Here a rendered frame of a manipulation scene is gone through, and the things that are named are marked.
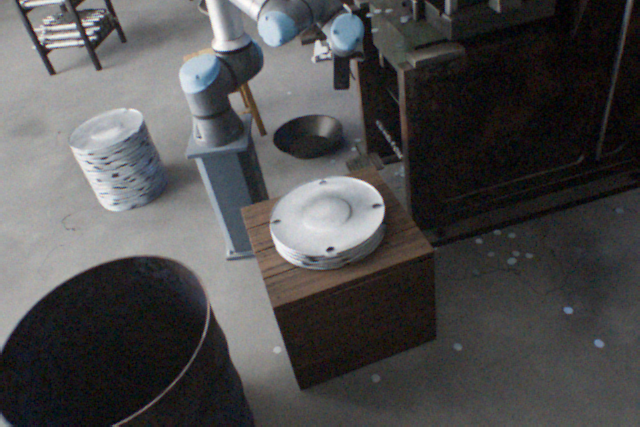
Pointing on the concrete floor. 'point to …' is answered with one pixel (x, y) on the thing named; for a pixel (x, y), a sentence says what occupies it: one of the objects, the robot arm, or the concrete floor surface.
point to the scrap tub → (122, 353)
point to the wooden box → (349, 295)
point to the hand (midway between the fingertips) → (338, 61)
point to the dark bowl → (308, 136)
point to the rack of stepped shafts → (96, 22)
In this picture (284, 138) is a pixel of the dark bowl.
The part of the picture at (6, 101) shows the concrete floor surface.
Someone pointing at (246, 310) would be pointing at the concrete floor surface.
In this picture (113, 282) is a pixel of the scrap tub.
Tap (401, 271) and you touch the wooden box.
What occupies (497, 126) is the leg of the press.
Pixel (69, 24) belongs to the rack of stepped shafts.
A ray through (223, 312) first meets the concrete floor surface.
